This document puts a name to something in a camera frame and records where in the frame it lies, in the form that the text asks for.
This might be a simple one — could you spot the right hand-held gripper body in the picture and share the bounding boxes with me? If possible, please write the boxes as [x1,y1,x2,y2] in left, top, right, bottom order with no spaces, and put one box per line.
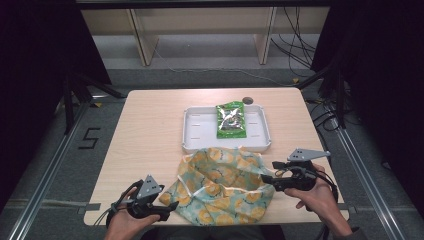
[271,147,332,193]

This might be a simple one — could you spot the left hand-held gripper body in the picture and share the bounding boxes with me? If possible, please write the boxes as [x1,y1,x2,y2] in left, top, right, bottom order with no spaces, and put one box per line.
[125,173,168,222]

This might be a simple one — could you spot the lemon print cloth bag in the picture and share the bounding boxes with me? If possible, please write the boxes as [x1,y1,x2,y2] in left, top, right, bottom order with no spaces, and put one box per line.
[158,146,276,227]

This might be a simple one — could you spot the green snack packet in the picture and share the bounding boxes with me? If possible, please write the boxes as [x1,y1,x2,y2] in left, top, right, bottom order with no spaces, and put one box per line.
[215,100,248,140]

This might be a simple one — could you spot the white plastic tray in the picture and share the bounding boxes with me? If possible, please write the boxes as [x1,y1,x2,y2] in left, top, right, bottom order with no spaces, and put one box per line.
[181,104,272,154]

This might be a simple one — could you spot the person's right hand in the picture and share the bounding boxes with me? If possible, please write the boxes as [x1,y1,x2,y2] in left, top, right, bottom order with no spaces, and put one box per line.
[283,163,338,221]

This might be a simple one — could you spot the person's left hand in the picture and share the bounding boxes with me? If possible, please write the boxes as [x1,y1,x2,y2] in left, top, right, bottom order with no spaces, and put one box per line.
[105,186,162,238]

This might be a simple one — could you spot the black metal stand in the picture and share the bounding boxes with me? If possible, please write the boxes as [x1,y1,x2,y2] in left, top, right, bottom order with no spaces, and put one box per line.
[62,72,127,135]
[295,64,348,130]

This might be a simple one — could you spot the dark curtain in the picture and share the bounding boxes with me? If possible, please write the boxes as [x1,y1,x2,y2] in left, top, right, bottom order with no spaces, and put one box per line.
[311,0,424,208]
[0,0,113,204]

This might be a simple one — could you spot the light wooden shelf unit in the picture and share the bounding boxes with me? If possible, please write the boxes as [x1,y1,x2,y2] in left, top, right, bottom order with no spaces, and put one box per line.
[80,6,332,67]

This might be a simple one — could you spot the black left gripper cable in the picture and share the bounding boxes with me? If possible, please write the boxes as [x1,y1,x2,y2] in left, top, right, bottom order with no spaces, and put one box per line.
[105,179,145,229]

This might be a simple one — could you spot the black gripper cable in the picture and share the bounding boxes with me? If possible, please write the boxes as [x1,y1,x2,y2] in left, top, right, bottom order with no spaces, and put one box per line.
[311,168,340,240]
[105,179,145,229]

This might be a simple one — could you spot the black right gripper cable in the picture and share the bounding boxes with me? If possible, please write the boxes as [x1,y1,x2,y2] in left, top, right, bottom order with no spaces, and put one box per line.
[311,168,340,240]

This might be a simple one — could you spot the black floor cables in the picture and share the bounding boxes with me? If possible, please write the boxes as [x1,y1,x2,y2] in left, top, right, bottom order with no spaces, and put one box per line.
[304,94,346,133]

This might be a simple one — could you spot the aluminium floor rail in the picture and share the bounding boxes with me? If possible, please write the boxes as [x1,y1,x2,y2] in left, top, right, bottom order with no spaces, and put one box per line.
[333,126,408,240]
[5,99,93,240]

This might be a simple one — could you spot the bundle of black cables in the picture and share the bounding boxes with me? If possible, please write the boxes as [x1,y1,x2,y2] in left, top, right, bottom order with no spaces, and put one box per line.
[270,6,319,78]

